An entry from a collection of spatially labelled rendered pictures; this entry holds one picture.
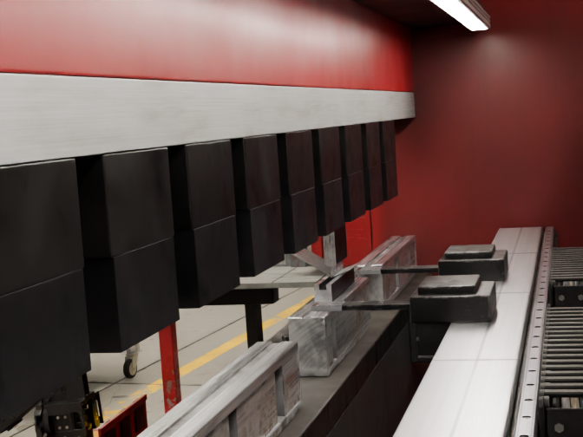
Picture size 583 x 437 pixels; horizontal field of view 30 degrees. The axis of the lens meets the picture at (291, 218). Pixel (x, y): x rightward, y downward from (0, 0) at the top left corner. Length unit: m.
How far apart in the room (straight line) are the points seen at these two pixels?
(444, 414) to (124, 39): 0.46
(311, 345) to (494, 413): 0.67
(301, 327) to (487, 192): 1.13
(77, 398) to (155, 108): 0.78
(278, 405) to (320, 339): 0.26
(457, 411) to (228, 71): 0.45
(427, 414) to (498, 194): 1.69
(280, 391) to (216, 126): 0.43
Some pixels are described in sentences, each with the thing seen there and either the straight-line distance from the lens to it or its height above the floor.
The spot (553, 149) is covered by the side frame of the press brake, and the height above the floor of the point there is 1.16.
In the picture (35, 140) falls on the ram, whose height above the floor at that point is 1.27.
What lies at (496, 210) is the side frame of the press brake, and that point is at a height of 1.02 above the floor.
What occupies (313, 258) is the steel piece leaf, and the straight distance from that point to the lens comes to 1.95.
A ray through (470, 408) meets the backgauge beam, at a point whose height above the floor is 0.98.
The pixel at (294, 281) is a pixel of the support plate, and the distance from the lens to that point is 1.86.
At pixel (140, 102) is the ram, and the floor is 1.30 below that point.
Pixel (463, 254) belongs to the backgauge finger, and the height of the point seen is 1.03.
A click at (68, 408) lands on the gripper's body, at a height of 0.87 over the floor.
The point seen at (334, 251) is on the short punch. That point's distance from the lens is 1.87.
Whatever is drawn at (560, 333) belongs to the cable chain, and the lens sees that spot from 1.17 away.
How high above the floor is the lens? 1.28
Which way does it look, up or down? 5 degrees down
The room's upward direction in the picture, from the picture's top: 4 degrees counter-clockwise
